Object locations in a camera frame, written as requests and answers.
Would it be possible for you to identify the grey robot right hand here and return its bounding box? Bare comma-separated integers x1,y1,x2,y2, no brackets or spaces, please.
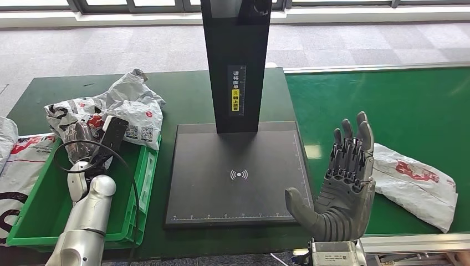
285,111,376,243

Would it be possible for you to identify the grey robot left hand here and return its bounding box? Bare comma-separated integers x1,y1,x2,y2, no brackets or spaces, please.
62,121,107,166

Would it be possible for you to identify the white mailer black red print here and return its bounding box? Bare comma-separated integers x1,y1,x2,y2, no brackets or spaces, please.
44,68,166,170

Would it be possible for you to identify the green conveyor belt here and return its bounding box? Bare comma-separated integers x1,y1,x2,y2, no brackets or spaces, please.
284,66,470,236

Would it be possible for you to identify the large white printed bag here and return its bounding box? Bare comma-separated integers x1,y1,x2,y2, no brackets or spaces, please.
0,134,58,245

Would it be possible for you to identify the grey plastic bag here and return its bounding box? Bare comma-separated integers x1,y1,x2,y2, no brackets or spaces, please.
0,116,19,175

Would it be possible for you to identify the green plastic crate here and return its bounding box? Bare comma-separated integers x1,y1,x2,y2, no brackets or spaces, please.
6,135,162,250

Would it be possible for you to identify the white window sill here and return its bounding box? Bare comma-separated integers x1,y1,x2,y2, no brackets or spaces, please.
0,5,470,29

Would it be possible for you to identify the yellow black column label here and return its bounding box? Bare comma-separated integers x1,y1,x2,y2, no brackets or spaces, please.
227,65,247,117

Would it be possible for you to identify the black scanner column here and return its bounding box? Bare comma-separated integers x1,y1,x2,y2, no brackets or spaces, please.
200,0,273,134

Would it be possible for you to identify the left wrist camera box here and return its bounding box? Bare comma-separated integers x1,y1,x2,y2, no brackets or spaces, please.
97,115,129,155

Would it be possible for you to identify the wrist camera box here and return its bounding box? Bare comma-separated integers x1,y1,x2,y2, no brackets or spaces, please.
97,115,129,155
310,240,362,266

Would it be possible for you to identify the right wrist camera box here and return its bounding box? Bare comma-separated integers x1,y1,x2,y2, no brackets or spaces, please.
310,240,362,266

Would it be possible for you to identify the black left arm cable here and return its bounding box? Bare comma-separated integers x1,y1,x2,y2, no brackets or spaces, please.
53,139,140,266

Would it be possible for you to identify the black scanner base plate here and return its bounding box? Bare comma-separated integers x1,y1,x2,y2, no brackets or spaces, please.
164,121,315,230

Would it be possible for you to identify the aluminium conveyor side rail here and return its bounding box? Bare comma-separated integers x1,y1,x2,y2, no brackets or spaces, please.
283,61,470,74

